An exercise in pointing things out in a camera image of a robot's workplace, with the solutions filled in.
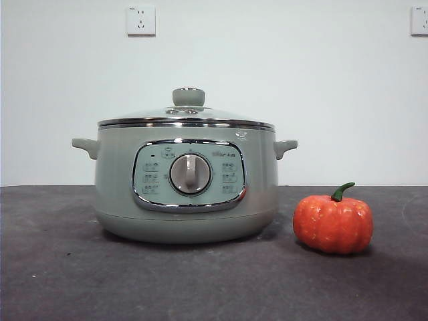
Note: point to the glass lid with green knob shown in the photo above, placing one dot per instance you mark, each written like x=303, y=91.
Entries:
x=188, y=97

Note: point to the orange pumpkin with green stem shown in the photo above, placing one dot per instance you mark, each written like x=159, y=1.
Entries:
x=331, y=224

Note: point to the pale green electric cooking pot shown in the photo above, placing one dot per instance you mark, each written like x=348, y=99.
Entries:
x=112, y=174

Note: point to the white wall socket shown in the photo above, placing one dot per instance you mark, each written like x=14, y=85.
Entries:
x=141, y=20
x=420, y=20

